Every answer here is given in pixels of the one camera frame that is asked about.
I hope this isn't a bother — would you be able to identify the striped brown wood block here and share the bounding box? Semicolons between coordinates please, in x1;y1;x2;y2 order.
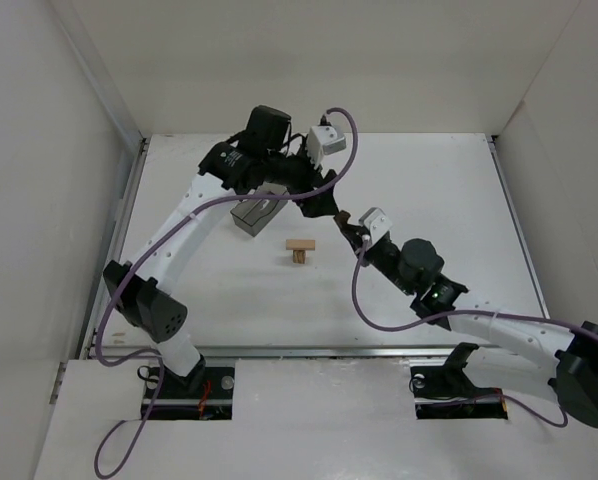
292;250;307;264

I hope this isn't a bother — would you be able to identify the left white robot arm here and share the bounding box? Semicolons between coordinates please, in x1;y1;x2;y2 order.
103;105;346;390

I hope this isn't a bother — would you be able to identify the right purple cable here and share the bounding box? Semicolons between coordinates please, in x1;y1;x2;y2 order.
351;234;598;428

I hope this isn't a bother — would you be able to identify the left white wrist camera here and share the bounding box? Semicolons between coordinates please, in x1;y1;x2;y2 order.
305;125;346;170

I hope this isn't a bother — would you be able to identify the light wood rectangular block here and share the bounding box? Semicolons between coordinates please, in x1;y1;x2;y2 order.
286;239;316;251

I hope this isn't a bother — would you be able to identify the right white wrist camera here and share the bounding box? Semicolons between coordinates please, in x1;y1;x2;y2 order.
359;207;393;248

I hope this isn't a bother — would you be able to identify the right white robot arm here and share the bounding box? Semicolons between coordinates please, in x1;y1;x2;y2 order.
334;208;598;429

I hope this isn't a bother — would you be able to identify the grey translucent plastic bin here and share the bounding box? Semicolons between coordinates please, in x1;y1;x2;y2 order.
230;199;286;237

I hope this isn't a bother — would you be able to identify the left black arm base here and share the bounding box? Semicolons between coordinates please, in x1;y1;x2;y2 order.
148;360;236;421

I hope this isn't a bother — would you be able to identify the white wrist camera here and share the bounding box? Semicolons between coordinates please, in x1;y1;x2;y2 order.
305;125;346;170
359;207;393;248

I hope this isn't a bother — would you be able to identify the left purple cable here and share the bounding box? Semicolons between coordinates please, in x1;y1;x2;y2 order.
94;105;359;480

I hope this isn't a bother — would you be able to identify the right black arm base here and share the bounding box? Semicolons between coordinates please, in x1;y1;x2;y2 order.
409;342;508;420

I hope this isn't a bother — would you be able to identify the purple cable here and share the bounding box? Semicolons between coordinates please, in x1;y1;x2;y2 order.
94;105;359;480
351;234;598;428

